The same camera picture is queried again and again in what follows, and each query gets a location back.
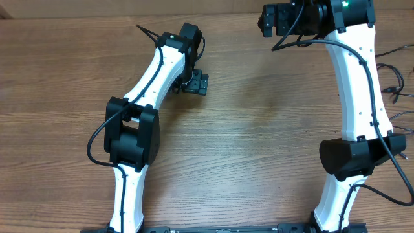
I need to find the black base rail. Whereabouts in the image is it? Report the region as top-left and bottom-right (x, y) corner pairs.
(80, 223), (368, 233)

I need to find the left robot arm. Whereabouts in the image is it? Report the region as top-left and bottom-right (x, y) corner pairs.
(86, 23), (208, 232)

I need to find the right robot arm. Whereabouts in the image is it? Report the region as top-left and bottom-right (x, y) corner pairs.
(257, 0), (406, 232)

